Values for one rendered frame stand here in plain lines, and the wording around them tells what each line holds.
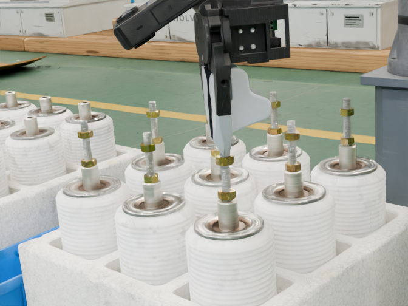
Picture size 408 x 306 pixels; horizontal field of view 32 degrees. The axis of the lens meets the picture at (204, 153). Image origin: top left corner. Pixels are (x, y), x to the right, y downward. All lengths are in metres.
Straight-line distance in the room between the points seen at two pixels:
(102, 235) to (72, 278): 0.07
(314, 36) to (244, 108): 2.38
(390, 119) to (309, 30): 1.83
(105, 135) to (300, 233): 0.57
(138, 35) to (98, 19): 3.66
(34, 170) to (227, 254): 0.56
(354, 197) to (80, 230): 0.35
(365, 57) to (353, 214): 2.01
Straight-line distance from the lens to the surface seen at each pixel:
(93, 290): 0.86
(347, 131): 0.92
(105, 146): 1.29
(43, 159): 1.21
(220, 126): 0.69
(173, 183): 0.96
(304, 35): 3.10
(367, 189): 0.90
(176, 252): 0.82
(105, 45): 3.82
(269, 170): 0.96
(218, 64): 0.67
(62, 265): 0.89
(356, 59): 2.90
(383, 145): 1.30
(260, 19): 0.68
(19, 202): 1.16
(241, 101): 0.70
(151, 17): 0.68
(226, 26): 0.68
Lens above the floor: 0.54
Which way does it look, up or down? 17 degrees down
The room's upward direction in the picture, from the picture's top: 4 degrees counter-clockwise
